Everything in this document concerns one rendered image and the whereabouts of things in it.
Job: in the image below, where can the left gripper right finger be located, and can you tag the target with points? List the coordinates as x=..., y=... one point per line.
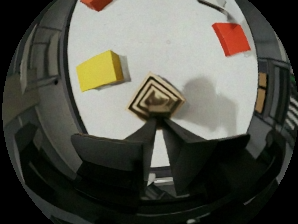
x=190, y=155

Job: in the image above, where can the yellow rectangular block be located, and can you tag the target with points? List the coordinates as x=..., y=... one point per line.
x=98, y=70

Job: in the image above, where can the red flat rectangular block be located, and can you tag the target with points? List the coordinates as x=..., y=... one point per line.
x=231, y=37

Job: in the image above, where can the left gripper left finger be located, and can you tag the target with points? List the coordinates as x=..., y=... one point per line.
x=133, y=155

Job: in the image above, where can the white open tray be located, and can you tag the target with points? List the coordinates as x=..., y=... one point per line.
x=216, y=3

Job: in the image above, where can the orange cube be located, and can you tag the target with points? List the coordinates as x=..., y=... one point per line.
x=97, y=5

